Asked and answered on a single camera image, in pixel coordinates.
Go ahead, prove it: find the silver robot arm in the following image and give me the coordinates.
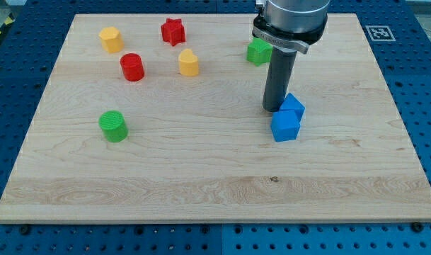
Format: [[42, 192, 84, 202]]
[[252, 0, 331, 54]]

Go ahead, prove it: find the blue cube block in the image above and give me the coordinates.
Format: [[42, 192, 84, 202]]
[[270, 110, 300, 142]]

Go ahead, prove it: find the wooden board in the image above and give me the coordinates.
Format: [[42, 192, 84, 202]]
[[0, 13, 431, 224]]

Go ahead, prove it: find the yellow heart block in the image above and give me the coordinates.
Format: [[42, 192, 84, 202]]
[[178, 48, 199, 77]]

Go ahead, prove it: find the blue pentagon block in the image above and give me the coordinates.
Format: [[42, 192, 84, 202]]
[[280, 93, 305, 121]]

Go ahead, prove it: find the green star block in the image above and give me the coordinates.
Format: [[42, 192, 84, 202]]
[[246, 37, 272, 66]]

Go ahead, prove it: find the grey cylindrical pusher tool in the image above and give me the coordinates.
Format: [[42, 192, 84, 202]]
[[263, 47, 297, 112]]

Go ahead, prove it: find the green cylinder block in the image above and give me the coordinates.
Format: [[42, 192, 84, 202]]
[[98, 110, 128, 142]]

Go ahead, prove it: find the red cylinder block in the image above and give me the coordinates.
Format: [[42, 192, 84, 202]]
[[120, 53, 145, 81]]

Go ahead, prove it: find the red star block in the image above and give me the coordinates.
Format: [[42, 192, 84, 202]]
[[161, 18, 186, 46]]

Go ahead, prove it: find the yellow hexagon block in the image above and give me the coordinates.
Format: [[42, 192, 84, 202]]
[[98, 26, 124, 53]]

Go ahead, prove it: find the white fiducial marker tag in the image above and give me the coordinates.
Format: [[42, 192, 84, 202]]
[[366, 25, 396, 42]]

